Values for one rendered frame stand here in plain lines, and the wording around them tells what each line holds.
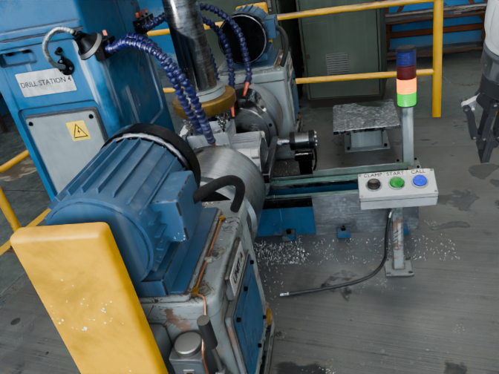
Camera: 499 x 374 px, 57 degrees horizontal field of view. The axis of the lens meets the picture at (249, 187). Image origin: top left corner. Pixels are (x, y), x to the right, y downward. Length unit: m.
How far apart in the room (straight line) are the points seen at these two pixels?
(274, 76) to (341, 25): 2.60
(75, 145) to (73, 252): 0.73
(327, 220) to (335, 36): 3.08
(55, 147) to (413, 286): 0.99
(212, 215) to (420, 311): 0.55
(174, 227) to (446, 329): 0.67
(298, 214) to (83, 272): 0.86
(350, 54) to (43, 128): 3.36
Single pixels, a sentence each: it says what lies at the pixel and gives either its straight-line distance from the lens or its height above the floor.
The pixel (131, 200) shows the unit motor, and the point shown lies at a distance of 0.65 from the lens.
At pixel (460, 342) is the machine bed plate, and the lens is 1.10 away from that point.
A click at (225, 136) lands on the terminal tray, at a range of 1.29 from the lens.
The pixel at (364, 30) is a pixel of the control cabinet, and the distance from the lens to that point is 4.25.
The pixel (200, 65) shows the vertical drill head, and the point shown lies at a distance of 1.25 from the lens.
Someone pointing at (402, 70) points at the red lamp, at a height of 1.15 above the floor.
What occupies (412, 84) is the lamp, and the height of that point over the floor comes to 1.10.
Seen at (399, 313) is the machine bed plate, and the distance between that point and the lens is 1.15.
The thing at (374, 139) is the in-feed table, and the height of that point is 0.84.
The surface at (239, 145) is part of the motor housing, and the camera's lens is 1.31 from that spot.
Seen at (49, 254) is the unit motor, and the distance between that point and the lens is 0.62.
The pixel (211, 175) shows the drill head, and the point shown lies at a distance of 1.04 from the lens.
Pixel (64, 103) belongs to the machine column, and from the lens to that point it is 1.27.
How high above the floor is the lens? 1.62
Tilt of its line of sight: 29 degrees down
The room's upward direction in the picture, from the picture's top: 12 degrees counter-clockwise
